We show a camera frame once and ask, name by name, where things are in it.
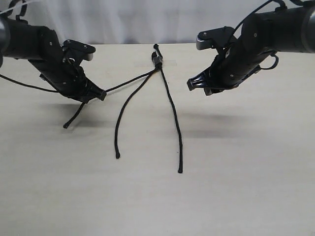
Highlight white zip tie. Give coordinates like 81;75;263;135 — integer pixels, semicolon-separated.
0;0;37;15

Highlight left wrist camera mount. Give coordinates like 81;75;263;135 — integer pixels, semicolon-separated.
62;39;96;66

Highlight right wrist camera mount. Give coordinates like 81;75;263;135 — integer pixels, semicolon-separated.
196;26;237;51

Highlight white curtain backdrop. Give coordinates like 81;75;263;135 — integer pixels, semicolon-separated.
0;0;315;46

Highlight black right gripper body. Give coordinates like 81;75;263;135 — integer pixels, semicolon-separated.
214;12;278;86

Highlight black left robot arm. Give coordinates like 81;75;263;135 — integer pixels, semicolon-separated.
0;17;106;103

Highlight clear adhesive tape strip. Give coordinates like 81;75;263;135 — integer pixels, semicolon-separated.
133;60;178;67

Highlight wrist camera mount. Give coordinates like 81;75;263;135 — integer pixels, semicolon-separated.
62;39;96;66
196;26;237;51

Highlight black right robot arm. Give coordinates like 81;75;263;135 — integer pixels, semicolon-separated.
187;0;315;96

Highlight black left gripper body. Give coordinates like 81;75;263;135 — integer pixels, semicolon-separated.
23;25;86;98

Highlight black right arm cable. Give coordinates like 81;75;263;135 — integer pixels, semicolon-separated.
228;0;287;71

